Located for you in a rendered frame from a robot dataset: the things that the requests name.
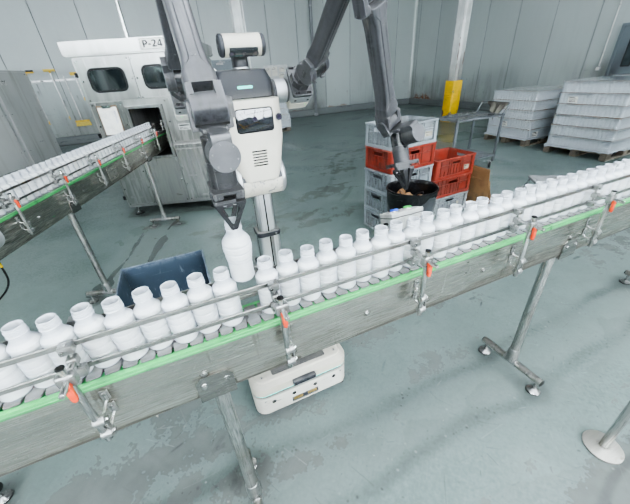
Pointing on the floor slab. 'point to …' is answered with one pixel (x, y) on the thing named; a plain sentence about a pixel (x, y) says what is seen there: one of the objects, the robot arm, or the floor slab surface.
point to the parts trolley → (473, 129)
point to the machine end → (156, 101)
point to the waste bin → (412, 195)
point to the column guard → (451, 97)
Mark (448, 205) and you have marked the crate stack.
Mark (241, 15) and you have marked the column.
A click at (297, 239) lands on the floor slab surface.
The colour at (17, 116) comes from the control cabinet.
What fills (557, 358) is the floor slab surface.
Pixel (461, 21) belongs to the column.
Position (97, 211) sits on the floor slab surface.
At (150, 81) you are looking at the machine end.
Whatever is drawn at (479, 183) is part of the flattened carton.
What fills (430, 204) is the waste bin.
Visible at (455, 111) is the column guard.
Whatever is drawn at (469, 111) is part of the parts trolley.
